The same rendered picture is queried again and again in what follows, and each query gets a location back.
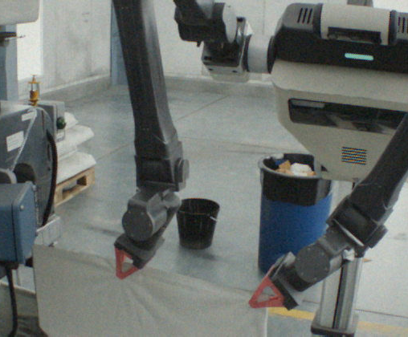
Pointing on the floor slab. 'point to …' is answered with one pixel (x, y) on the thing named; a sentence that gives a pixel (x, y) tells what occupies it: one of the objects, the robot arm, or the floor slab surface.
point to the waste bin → (291, 207)
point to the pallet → (83, 180)
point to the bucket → (197, 222)
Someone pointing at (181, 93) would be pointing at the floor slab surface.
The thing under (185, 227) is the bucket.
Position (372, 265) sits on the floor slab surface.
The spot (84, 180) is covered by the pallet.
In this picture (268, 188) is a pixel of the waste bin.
